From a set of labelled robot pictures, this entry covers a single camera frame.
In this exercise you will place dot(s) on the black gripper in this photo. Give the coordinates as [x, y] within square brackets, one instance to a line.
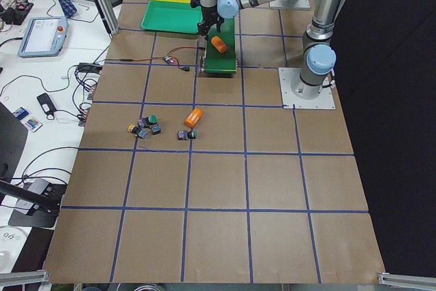
[212, 16]

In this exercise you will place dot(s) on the plain orange cylinder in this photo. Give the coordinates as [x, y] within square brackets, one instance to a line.
[219, 44]

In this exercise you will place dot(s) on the orange cylinder with white text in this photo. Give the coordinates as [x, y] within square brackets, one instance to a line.
[194, 116]

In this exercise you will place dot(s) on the green conveyor belt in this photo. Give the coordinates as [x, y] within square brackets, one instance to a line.
[213, 62]

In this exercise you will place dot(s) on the green plastic tray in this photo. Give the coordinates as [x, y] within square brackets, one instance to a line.
[171, 17]

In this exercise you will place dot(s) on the black power adapter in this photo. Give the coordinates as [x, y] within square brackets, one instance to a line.
[115, 3]

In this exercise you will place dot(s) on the green push button by cylinder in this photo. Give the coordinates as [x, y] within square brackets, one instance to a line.
[187, 134]

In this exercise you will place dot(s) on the green push button in cluster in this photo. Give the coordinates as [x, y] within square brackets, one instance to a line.
[148, 121]

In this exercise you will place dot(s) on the black power strip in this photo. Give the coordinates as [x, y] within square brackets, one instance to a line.
[92, 68]

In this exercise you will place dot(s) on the yellow push button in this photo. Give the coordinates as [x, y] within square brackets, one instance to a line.
[133, 129]
[143, 132]

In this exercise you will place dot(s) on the teach pendant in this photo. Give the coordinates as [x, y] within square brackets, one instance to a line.
[44, 37]

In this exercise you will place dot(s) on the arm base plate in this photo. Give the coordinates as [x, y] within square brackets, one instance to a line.
[295, 94]
[291, 4]

